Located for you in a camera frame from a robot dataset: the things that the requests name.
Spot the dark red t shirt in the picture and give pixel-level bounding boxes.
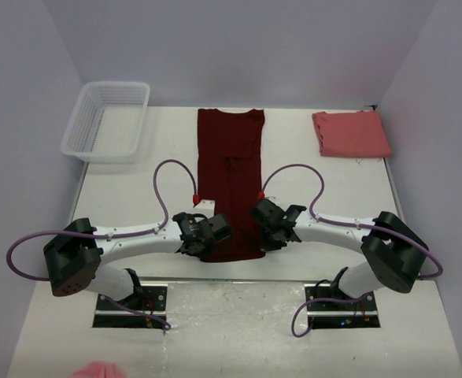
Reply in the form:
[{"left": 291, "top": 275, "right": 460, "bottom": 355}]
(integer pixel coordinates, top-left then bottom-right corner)
[{"left": 197, "top": 109, "right": 265, "bottom": 263}]

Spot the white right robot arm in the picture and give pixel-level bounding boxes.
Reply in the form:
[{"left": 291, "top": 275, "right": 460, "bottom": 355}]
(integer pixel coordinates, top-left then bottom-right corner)
[{"left": 249, "top": 198, "right": 428, "bottom": 300}]

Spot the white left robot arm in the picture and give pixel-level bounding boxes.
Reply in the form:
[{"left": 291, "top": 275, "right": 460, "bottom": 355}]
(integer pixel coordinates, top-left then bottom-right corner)
[{"left": 43, "top": 213, "right": 232, "bottom": 302}]

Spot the folded pink t shirt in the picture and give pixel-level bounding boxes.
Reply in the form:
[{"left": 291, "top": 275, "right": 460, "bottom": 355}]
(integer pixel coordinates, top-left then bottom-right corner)
[{"left": 312, "top": 110, "right": 392, "bottom": 158}]

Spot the white plastic basket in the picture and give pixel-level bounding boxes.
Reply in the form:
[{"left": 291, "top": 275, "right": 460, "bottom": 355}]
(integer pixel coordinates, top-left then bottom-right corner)
[{"left": 61, "top": 81, "right": 150, "bottom": 164}]

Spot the pink cloth at bottom edge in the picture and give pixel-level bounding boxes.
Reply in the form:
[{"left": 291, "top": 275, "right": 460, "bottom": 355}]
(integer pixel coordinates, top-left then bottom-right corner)
[{"left": 69, "top": 361, "right": 126, "bottom": 378}]

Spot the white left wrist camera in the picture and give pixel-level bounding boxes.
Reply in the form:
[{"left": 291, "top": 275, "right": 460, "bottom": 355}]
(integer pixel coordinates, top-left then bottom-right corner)
[{"left": 193, "top": 199, "right": 215, "bottom": 217}]

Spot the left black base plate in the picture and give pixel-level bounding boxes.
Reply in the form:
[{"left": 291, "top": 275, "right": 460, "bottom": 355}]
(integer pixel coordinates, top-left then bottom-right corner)
[{"left": 92, "top": 284, "right": 168, "bottom": 330}]

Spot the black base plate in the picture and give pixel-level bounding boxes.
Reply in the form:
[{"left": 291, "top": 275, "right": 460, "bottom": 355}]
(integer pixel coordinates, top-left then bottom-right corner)
[
  {"left": 92, "top": 284, "right": 168, "bottom": 330},
  {"left": 307, "top": 292, "right": 381, "bottom": 329}
]

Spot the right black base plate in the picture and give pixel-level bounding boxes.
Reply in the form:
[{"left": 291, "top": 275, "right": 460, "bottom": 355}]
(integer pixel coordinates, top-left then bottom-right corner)
[{"left": 307, "top": 292, "right": 381, "bottom": 329}]

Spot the aluminium table edge rail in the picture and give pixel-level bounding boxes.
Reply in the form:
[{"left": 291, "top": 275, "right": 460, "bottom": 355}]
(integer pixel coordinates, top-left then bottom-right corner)
[{"left": 383, "top": 157, "right": 421, "bottom": 280}]

